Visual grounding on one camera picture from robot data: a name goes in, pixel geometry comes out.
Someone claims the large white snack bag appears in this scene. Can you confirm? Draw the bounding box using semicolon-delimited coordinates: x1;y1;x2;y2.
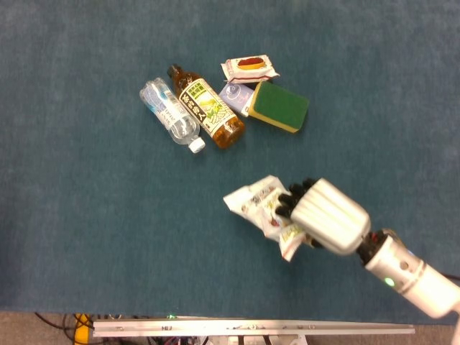
222;175;306;262

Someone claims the blue table cloth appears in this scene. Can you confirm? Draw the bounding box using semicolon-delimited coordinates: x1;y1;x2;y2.
0;0;460;326

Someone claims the green yellow sponge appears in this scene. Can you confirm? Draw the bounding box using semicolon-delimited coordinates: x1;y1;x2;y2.
247;80;311;134

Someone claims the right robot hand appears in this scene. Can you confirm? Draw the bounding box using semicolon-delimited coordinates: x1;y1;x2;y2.
275;177;372;257

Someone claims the brown tea bottle green label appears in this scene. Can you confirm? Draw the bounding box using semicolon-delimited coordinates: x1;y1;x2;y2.
166;63;247;150

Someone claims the dark cable by rail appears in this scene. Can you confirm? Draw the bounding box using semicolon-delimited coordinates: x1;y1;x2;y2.
34;311;78;341

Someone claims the clear plastic water bottle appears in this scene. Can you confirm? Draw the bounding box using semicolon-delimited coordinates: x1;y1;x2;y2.
139;77;206;155

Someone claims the small white cake snack packet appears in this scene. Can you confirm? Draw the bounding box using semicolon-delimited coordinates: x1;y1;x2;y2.
220;54;281;84

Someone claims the blue tissue pack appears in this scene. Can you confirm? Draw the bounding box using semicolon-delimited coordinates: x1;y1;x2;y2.
218;81;258;118

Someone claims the aluminium rail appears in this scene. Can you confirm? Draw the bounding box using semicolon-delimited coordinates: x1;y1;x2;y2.
92;316;416;338

